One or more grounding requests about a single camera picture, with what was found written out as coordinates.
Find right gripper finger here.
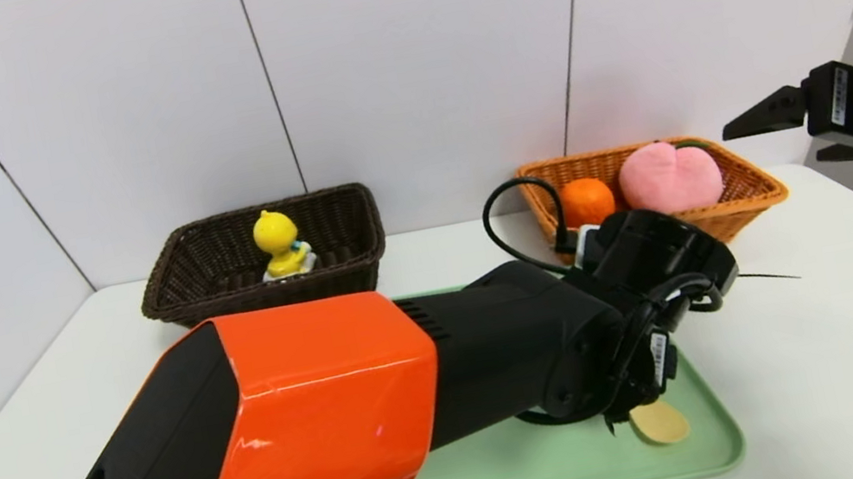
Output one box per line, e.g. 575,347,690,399
715,81,815,142
813,141,853,173

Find pink plush peach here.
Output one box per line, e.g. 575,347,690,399
613,131,729,223

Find orange fruit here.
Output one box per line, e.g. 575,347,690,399
557,173,620,232

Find wooden spoon with blue handle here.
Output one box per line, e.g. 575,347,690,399
627,396,693,451

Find yellow duck toy car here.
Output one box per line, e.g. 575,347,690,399
250,202,321,284

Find orange wicker basket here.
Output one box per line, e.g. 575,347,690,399
512,119,796,278

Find dark brown wicker basket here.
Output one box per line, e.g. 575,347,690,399
127,179,397,336

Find green plastic tray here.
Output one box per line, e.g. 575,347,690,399
346,240,751,479

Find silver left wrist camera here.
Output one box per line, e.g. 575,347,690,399
570,222,608,266

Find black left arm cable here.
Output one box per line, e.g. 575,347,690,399
0,145,757,479

